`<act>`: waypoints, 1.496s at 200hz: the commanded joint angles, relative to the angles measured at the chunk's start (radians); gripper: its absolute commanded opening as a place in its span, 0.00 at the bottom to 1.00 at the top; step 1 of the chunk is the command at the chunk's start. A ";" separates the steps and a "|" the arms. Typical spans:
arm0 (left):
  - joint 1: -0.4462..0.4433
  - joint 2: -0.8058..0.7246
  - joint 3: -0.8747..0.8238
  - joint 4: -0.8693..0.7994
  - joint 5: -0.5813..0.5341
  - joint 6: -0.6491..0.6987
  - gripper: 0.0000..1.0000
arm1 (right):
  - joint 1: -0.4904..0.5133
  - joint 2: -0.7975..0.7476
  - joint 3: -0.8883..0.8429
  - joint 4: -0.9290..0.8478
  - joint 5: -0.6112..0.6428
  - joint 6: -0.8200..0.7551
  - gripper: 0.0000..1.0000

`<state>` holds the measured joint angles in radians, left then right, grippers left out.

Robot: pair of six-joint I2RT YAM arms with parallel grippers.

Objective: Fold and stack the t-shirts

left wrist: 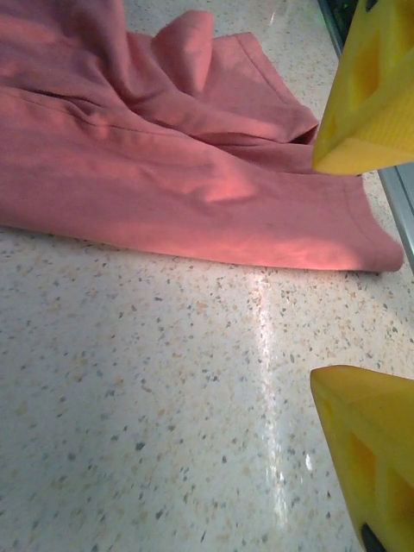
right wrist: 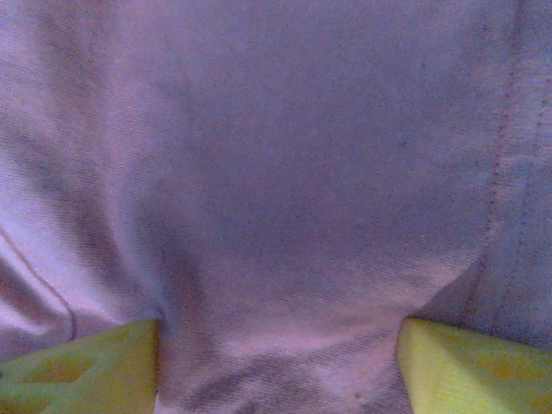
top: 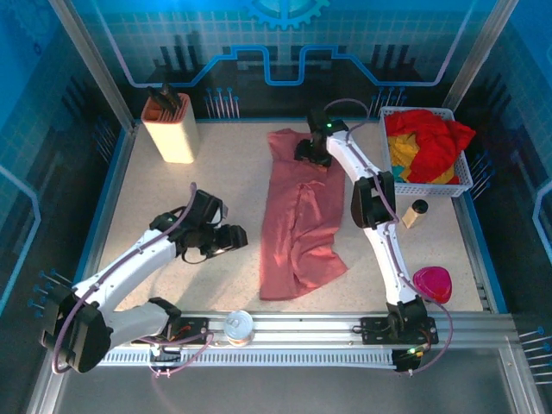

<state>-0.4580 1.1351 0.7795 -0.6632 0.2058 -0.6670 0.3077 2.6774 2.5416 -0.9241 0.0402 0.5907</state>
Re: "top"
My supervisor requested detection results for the pink t-shirt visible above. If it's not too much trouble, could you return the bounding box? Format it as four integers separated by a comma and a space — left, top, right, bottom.
258, 128, 349, 302

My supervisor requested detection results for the tin can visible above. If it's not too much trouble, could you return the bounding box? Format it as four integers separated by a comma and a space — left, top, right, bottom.
222, 309, 254, 348

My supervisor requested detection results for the yellow t-shirt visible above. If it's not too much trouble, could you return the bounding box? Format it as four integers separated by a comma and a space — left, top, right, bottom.
387, 133, 459, 185

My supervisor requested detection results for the beige knife block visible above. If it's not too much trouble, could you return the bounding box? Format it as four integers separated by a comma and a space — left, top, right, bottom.
141, 92, 200, 165

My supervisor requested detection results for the spice jar with black lid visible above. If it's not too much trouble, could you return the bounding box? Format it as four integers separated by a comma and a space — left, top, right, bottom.
401, 198, 430, 229

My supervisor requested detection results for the red t-shirt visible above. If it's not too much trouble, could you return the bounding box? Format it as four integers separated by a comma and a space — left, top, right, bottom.
383, 109, 477, 184

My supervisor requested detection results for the white plastic basket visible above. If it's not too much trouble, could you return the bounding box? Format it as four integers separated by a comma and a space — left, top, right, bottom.
378, 105, 474, 198

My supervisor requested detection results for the pink plastic container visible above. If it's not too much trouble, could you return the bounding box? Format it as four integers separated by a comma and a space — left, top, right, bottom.
412, 266, 454, 306

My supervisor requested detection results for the black controller box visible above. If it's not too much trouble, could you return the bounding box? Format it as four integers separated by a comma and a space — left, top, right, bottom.
392, 347, 423, 374

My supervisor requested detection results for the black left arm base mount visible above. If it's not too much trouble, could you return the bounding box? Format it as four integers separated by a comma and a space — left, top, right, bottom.
154, 312, 209, 346

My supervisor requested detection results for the aluminium mounting rail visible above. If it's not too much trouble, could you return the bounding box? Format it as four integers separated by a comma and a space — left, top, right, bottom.
55, 310, 514, 350

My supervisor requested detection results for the white slotted cable duct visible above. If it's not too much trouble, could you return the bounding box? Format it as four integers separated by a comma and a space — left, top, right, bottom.
97, 348, 398, 370

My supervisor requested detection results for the black-handled knife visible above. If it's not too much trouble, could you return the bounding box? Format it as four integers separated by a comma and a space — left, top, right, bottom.
146, 85, 174, 117
160, 81, 185, 110

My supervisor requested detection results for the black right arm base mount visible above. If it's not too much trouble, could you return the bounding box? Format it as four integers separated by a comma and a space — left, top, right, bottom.
360, 316, 440, 346

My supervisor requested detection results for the aluminium frame post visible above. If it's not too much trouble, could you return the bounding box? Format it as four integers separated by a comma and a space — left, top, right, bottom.
47, 0, 139, 135
439, 0, 521, 114

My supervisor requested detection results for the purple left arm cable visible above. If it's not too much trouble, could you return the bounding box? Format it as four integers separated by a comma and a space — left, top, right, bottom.
51, 181, 216, 380

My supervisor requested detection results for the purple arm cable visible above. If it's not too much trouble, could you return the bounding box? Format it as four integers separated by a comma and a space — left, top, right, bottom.
323, 97, 454, 376
51, 181, 216, 380

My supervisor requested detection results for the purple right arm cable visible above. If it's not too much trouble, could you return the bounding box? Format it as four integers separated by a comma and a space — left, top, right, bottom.
323, 97, 454, 376

